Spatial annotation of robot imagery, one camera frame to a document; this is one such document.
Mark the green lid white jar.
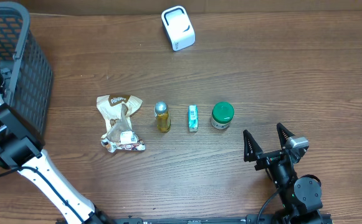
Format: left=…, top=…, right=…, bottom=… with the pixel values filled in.
left=210, top=101, right=234, bottom=129

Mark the grey plastic shopping basket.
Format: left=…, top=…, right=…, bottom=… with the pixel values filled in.
left=0, top=2, right=54, bottom=137

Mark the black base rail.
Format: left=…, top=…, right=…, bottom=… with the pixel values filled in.
left=55, top=213, right=333, bottom=224

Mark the brown snack package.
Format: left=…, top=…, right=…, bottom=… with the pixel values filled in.
left=97, top=95, right=146, bottom=153

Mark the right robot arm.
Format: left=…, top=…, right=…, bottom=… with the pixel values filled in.
left=243, top=123, right=325, bottom=223

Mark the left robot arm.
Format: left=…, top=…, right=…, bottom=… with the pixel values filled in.
left=0, top=72, right=113, bottom=223

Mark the yellow bottle with silver cap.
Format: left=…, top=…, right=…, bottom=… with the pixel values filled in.
left=154, top=101, right=171, bottom=133

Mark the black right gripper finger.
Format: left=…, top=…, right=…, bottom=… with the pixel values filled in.
left=277, top=123, right=294, bottom=149
left=243, top=129, right=263, bottom=162

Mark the teal white small packet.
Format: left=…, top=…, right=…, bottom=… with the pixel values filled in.
left=188, top=105, right=198, bottom=132

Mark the white barcode scanner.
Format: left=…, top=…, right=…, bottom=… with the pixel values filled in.
left=161, top=6, right=196, bottom=52

